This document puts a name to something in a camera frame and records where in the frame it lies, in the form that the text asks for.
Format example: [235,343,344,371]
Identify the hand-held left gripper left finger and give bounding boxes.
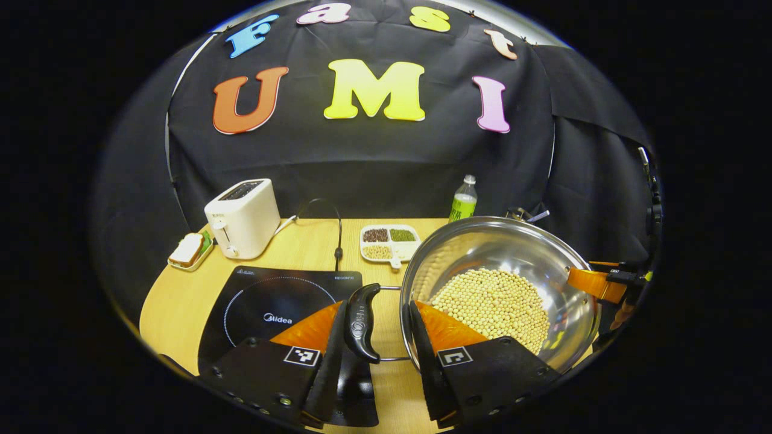
[198,300,349,430]

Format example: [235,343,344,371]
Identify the white divided bean tray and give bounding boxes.
[360,224,422,269]

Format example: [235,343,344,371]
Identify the sandwich in small dish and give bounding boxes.
[168,232,215,272]

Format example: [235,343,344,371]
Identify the black induction cooktop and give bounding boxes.
[198,265,379,428]

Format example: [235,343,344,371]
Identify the green drink bottle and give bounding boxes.
[449,175,478,222]

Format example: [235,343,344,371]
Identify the white toaster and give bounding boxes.
[204,178,282,260]

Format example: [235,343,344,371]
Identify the black cooktop power cable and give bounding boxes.
[296,198,345,272]

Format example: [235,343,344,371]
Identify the stainless steel pot with beans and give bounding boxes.
[344,216,603,375]

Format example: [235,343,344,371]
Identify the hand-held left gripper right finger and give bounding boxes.
[408,300,563,430]

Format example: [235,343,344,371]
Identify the black backdrop cloth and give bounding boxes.
[96,0,655,302]

